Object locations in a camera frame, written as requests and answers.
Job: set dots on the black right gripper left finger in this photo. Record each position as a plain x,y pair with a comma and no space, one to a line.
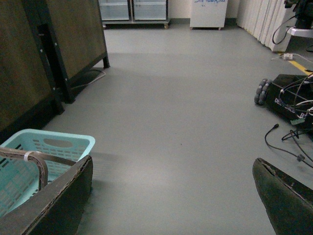
57,209

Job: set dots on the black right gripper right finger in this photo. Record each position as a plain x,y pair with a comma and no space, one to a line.
287,201

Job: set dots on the light blue plastic basket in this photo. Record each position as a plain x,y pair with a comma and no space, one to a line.
19,180

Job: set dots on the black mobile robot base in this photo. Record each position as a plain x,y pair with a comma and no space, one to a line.
291,98

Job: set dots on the grey mecanum wheel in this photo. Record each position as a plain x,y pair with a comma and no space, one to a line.
262,92

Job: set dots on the white power strip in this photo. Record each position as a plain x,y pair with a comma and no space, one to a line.
287,56

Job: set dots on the dark wooden cabinet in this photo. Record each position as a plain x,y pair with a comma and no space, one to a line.
46,46

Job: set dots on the white folding partition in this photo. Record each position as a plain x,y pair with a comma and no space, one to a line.
267,21

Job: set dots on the glass door display fridge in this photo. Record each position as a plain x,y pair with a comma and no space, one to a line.
135,12

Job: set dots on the white chest freezer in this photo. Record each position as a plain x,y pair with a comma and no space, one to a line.
208,13

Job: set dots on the brown basket handle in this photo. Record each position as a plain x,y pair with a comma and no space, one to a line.
38,158

